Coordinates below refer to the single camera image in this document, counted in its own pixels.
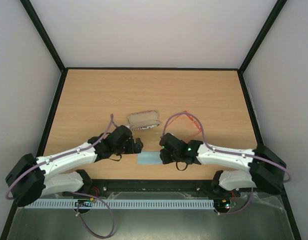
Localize light blue slotted cable duct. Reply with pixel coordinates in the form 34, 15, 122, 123
25, 198, 214, 210

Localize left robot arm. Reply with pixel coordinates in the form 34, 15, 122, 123
6, 125, 143, 207

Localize black aluminium frame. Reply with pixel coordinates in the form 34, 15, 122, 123
0, 0, 302, 240

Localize red transparent sunglasses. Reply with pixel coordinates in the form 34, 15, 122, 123
162, 110, 202, 138

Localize electronics board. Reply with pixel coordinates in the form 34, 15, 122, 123
214, 197, 237, 210
74, 198, 97, 208

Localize light blue cleaning cloth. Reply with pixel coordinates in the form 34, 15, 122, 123
137, 151, 162, 165

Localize right electronics board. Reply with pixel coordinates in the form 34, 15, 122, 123
214, 197, 237, 210

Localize left electronics board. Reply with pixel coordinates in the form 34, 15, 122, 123
74, 198, 97, 208

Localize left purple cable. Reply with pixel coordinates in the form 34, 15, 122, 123
5, 113, 117, 238

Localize flag print glasses case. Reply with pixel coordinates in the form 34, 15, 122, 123
128, 110, 161, 131

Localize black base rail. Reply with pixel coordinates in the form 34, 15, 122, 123
77, 179, 240, 199

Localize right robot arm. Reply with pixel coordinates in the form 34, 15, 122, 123
159, 133, 286, 196

